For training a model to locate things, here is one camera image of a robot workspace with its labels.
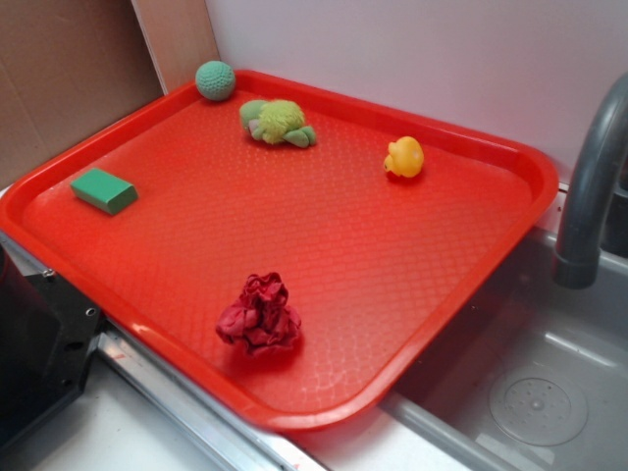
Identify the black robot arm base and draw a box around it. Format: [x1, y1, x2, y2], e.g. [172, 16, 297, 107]
[1, 249, 103, 452]

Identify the crumpled red paper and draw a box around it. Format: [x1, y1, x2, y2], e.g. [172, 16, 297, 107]
[215, 272, 301, 357]

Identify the red plastic tray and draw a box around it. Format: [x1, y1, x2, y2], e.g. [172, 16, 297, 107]
[1, 71, 558, 432]

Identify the yellow rubber duck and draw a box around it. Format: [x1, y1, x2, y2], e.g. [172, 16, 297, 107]
[384, 136, 425, 179]

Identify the green plush toy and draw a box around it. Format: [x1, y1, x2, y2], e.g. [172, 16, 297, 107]
[239, 99, 317, 148]

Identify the green crocheted ball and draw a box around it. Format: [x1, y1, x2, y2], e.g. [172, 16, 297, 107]
[195, 61, 236, 102]

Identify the green rectangular block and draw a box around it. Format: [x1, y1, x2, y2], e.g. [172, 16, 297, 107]
[71, 168, 138, 216]

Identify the light wooden board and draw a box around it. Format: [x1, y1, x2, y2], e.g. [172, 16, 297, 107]
[131, 0, 220, 93]

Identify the grey plastic sink basin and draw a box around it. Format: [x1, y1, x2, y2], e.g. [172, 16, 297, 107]
[288, 183, 628, 471]

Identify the grey toy faucet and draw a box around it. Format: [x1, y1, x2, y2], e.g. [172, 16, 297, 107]
[552, 75, 627, 289]

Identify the brown cardboard panel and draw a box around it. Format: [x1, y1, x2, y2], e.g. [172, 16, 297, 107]
[1, 1, 162, 187]

